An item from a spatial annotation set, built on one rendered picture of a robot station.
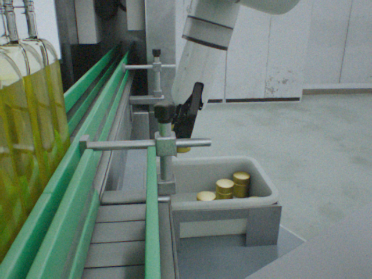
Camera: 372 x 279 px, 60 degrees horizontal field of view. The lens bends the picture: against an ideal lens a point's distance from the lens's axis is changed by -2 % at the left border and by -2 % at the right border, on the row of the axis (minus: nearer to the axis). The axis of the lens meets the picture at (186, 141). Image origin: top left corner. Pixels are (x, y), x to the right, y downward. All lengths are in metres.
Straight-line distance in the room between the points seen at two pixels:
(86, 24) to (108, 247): 1.10
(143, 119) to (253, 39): 3.03
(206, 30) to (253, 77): 3.76
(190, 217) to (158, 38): 0.84
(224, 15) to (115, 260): 0.35
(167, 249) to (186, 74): 0.25
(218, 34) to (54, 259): 0.37
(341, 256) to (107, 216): 0.31
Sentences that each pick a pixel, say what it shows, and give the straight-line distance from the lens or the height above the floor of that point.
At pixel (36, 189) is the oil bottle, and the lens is 0.33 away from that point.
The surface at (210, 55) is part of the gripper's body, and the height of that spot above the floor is 1.06.
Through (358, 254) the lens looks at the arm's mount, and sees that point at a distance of 0.51.
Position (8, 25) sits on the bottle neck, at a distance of 0.34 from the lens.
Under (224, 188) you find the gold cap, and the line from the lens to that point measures 0.61.
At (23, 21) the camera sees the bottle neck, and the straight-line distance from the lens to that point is 0.39.
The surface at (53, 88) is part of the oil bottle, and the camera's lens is 0.39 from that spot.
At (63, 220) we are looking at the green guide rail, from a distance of 0.28.
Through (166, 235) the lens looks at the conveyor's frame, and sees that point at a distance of 0.39.
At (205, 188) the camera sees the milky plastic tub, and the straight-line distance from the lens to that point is 0.68.
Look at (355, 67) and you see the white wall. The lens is 5.37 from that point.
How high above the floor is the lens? 1.12
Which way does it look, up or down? 22 degrees down
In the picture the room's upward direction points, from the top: straight up
